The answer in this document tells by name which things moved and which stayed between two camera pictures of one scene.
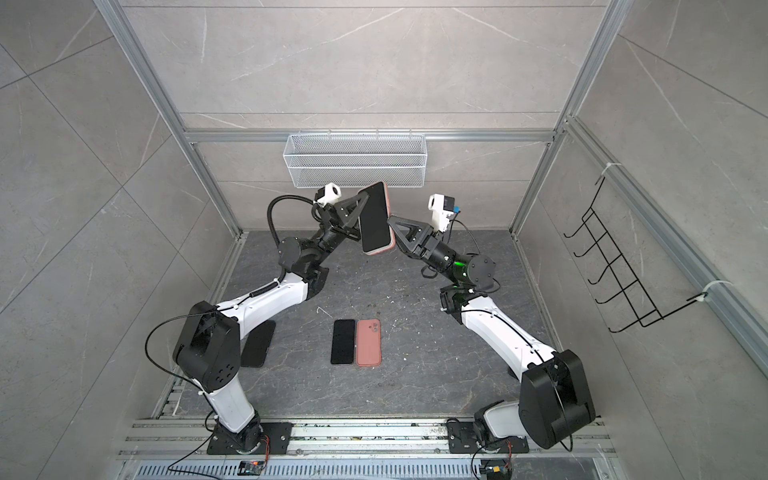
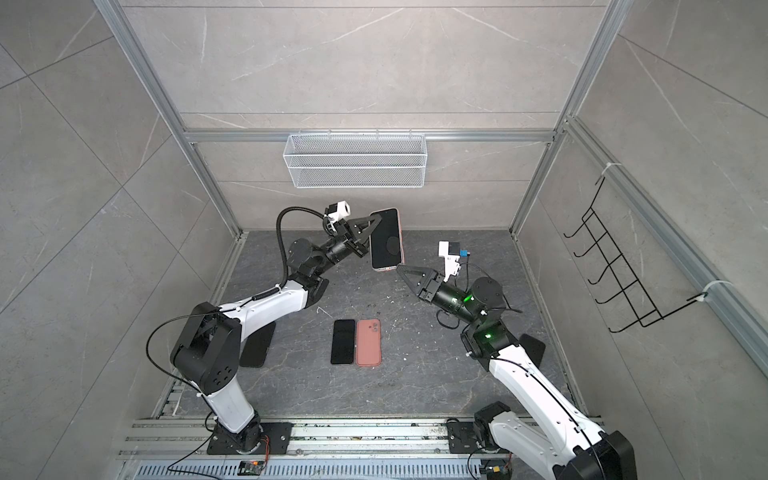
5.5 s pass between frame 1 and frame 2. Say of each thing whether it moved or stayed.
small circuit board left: stayed
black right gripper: moved
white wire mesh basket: stayed
